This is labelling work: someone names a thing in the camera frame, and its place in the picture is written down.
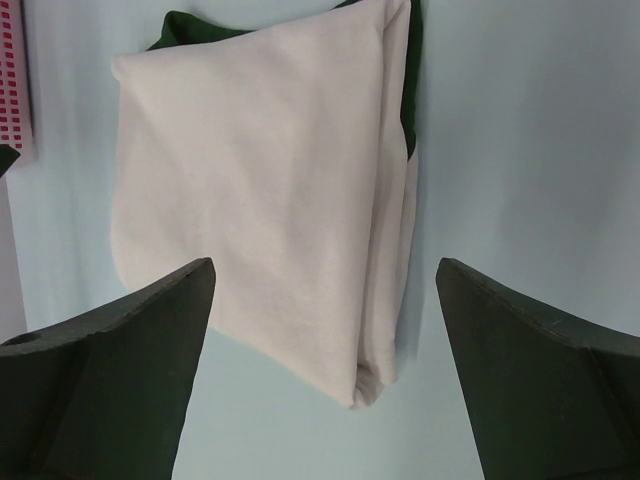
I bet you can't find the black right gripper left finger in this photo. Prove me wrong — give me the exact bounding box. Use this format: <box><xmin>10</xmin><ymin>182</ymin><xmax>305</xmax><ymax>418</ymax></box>
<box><xmin>1</xmin><ymin>258</ymin><xmax>215</xmax><ymax>479</ymax></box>

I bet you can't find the white plastic laundry basket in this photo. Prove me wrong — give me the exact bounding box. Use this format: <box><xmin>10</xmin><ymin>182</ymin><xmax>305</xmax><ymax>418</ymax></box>
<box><xmin>0</xmin><ymin>0</ymin><xmax>36</xmax><ymax>166</ymax></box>

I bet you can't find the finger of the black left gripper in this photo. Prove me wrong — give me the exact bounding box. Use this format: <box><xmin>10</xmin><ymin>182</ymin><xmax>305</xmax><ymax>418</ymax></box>
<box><xmin>0</xmin><ymin>144</ymin><xmax>21</xmax><ymax>178</ymax></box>

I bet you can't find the cream and green t shirt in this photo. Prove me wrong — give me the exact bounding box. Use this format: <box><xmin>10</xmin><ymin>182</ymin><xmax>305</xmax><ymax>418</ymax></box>
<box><xmin>111</xmin><ymin>1</ymin><xmax>422</xmax><ymax>409</ymax></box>

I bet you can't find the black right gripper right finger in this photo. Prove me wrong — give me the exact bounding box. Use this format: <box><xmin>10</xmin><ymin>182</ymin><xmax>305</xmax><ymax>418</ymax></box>
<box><xmin>436</xmin><ymin>258</ymin><xmax>639</xmax><ymax>479</ymax></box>

